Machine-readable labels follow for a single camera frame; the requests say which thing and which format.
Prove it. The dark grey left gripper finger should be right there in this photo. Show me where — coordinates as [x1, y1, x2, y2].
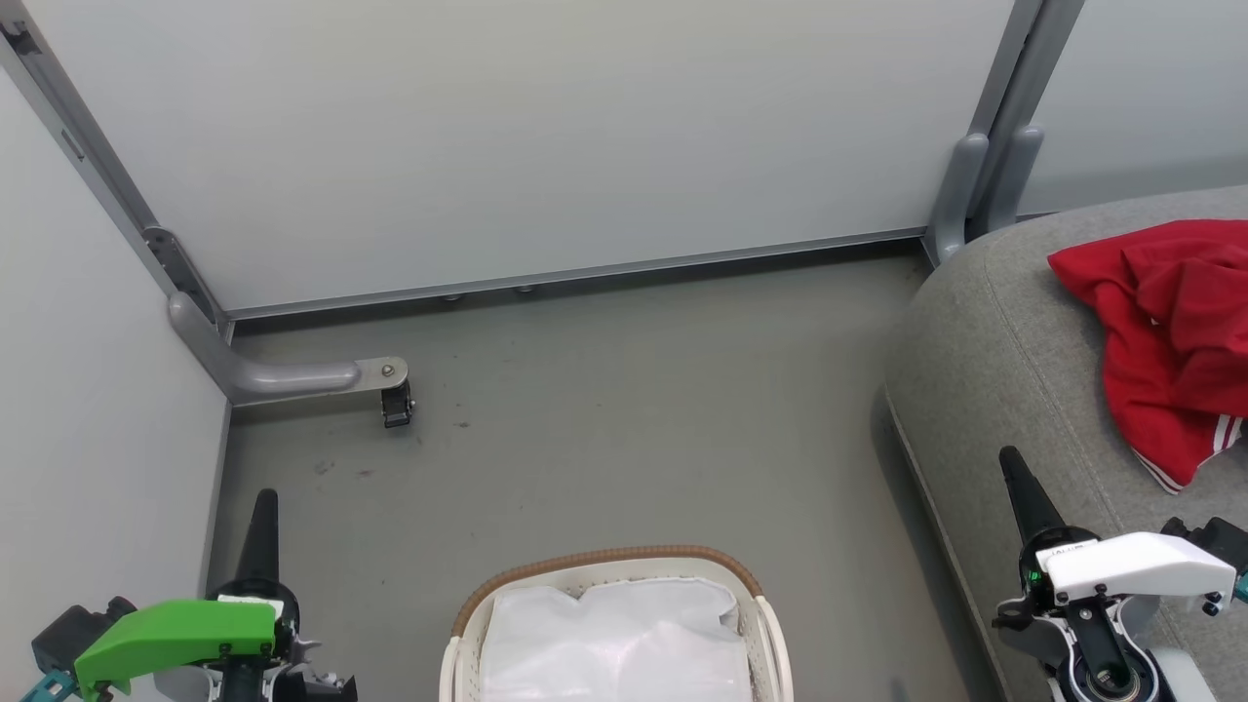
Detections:
[237, 488, 286, 587]

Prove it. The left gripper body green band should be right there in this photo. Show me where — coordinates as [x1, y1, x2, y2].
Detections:
[72, 580, 300, 697]

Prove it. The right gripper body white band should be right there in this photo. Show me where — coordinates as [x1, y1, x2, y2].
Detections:
[1018, 526, 1239, 608]

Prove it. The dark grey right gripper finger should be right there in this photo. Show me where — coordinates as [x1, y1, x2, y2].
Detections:
[998, 446, 1071, 543]

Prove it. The red garment with white stripes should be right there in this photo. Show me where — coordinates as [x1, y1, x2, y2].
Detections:
[1047, 218, 1248, 495]

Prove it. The white laundry basket brown rim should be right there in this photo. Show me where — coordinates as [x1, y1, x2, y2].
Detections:
[438, 545, 795, 702]

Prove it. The white basket liner cloth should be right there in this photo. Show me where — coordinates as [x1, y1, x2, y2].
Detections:
[480, 576, 754, 702]

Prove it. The grey upholstered sofa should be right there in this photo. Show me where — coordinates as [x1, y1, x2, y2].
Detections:
[881, 185, 1248, 702]

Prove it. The grey partition foot with plate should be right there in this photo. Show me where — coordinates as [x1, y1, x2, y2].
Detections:
[167, 292, 410, 407]

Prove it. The grey partition support foot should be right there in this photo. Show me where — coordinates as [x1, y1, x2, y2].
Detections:
[924, 132, 992, 266]
[980, 125, 1045, 235]

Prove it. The teal left cable connector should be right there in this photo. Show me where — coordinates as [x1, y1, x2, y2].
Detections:
[19, 671, 81, 702]

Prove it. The aluminium partition bottom rail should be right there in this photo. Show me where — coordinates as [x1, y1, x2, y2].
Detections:
[226, 229, 927, 321]

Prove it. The aluminium partition corner post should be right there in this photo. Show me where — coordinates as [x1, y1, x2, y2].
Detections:
[0, 15, 233, 337]

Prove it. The aluminium partition double post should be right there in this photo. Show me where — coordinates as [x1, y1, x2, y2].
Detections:
[965, 0, 1086, 147]

